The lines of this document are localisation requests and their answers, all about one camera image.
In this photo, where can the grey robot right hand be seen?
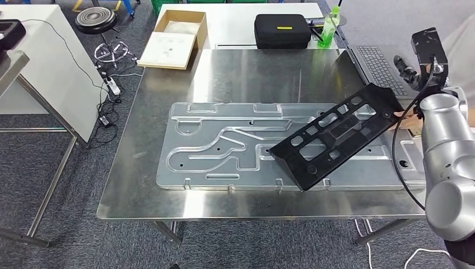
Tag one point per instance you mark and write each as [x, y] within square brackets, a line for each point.
[406, 72]

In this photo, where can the long black slotted part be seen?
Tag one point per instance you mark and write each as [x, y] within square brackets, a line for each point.
[285, 160]

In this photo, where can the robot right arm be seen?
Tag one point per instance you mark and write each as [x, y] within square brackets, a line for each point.
[445, 148]

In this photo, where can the steel workbench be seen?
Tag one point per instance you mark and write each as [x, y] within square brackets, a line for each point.
[167, 200]

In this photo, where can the grey laptop keyboard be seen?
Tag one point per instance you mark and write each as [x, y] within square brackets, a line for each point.
[378, 67]

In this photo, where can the green plastic bottle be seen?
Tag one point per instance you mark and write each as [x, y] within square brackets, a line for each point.
[328, 33]

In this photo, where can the black zip case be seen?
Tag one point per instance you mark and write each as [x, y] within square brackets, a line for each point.
[282, 37]

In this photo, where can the white table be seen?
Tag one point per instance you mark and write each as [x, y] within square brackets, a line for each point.
[230, 26]

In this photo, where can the stamped metal plate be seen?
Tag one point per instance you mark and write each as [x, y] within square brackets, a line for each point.
[207, 126]

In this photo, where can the wooden box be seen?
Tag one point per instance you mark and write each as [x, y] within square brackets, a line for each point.
[180, 15]

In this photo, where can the blue metal cart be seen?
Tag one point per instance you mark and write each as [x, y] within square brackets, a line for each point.
[129, 7]

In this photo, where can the white power strip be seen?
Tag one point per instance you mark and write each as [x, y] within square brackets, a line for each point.
[113, 87]

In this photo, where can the black power adapter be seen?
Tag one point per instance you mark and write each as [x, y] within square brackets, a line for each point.
[104, 120]

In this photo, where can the black round stool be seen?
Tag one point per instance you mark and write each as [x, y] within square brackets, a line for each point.
[94, 18]

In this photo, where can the white cabinet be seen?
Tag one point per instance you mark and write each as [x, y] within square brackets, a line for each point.
[48, 67]

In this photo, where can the black camera bracket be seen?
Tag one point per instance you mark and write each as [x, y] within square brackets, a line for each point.
[426, 44]

